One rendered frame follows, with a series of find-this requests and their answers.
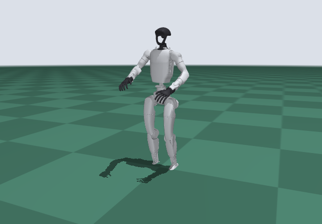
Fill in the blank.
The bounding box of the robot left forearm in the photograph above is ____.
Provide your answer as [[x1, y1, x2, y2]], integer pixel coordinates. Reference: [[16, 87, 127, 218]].
[[169, 71, 189, 90]]

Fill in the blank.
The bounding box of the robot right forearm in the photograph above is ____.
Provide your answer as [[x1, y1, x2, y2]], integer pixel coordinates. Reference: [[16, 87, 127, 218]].
[[128, 66, 138, 82]]

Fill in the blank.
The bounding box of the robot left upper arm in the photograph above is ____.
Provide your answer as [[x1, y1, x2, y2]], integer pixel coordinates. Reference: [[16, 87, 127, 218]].
[[170, 51, 188, 76]]

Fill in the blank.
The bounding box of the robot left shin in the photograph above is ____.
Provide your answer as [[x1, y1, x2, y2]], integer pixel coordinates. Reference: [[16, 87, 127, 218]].
[[166, 134, 177, 166]]

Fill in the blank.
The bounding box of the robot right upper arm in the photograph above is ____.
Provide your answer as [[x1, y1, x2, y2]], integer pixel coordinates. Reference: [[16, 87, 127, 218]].
[[135, 50, 152, 75]]

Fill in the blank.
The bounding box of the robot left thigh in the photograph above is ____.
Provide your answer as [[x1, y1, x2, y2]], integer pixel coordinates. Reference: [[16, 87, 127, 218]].
[[164, 96, 179, 142]]

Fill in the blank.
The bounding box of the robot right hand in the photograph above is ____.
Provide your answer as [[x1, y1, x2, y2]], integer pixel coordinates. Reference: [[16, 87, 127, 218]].
[[119, 77, 133, 91]]

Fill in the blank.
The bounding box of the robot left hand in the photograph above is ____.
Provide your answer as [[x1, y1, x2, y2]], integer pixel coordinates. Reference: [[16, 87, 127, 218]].
[[155, 87, 176, 104]]

